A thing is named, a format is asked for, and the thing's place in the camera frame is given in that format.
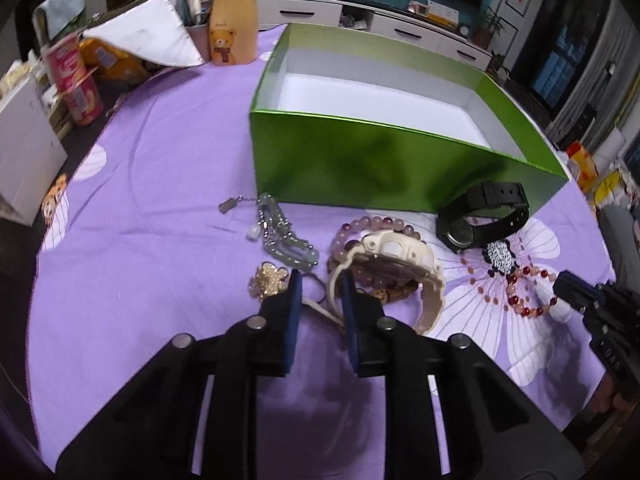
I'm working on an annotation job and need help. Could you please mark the yellow bag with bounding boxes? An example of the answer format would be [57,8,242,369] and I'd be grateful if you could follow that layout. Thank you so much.
[594,170,627,207]

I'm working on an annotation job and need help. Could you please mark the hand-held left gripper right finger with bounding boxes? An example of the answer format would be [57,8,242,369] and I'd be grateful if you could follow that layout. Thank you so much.
[341,271,586,480]

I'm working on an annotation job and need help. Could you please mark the jade green bead bracelet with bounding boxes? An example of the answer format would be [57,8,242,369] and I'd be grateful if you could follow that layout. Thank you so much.
[219,192,321,271]

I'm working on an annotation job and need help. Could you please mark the beige bear print bottle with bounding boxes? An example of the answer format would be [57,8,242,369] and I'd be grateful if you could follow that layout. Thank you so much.
[209,0,259,67]

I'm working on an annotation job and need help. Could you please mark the wooden bead bracelet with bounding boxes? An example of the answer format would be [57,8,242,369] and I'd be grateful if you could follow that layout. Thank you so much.
[345,280,418,306]

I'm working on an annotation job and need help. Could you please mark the green cardboard box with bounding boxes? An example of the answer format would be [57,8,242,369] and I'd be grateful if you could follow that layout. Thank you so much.
[248,22,571,216]

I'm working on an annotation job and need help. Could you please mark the black wrist watch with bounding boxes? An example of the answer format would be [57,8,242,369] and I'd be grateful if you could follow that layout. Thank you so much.
[436,181,531,255]

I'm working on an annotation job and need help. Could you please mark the white paper sheet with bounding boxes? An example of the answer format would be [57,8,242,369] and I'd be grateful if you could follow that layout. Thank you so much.
[82,0,206,68]

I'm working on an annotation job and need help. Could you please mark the cream wrist watch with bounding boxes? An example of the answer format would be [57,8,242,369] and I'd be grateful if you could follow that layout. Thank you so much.
[299,230,446,336]

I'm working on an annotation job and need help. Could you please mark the white cardboard box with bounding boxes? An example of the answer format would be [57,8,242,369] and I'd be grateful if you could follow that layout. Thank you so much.
[0,80,68,226]

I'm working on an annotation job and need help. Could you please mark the yellow books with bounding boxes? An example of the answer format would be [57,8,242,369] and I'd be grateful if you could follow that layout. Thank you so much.
[427,1,459,28]

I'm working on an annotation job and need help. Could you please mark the small potted plant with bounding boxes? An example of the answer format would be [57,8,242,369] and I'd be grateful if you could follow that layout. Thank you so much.
[487,52,511,81]

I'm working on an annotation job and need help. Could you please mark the red snack canister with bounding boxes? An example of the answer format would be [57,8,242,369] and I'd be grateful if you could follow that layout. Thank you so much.
[62,74,105,127]
[46,32,93,96]

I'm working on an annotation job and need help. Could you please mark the thin black ring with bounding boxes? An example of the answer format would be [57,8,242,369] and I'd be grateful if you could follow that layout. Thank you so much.
[300,274,331,306]

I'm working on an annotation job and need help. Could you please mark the black and white brooch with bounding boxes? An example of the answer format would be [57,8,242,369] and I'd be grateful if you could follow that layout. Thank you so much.
[482,240,517,276]

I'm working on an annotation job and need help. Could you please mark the gold flower brooch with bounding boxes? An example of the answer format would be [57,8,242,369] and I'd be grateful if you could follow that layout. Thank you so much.
[248,262,291,302]

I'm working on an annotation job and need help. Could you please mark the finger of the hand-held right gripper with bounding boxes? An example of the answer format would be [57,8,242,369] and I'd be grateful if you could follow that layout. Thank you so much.
[552,270,602,314]

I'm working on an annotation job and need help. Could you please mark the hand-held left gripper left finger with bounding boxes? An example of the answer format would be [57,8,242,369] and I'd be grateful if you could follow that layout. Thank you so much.
[55,270,303,480]

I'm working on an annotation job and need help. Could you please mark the red bead bracelet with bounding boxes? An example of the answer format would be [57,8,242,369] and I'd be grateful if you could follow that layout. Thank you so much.
[505,265,563,321]

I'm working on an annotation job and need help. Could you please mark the tall potted plant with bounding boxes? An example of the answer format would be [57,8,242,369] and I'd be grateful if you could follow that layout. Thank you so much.
[472,7,506,51]

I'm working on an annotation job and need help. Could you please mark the grey pen holder cup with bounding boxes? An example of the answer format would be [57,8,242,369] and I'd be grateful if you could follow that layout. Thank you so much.
[186,22,211,63]

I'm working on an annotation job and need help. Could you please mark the orange yellow carton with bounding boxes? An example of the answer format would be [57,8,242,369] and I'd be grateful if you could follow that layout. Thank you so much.
[565,141,599,191]

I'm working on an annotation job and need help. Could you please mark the white tv cabinet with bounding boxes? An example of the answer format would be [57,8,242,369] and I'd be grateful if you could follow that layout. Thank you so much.
[257,0,493,71]

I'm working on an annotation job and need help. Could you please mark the purple floral tablecloth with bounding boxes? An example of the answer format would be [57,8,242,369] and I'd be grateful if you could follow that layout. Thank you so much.
[30,25,618,471]

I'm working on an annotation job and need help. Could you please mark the pink bead bracelet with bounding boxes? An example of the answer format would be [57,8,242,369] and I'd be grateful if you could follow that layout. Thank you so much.
[330,215,423,271]

